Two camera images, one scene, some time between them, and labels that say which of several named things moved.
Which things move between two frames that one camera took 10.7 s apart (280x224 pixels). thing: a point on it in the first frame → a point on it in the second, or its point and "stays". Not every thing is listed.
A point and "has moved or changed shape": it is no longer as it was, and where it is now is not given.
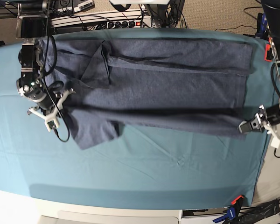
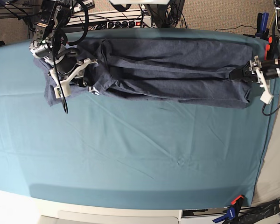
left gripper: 50,118 → 81,72
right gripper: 264,119 → 253,71
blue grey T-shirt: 194,87 has moved or changed shape
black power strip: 126,24 stays
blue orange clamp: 231,216 stays
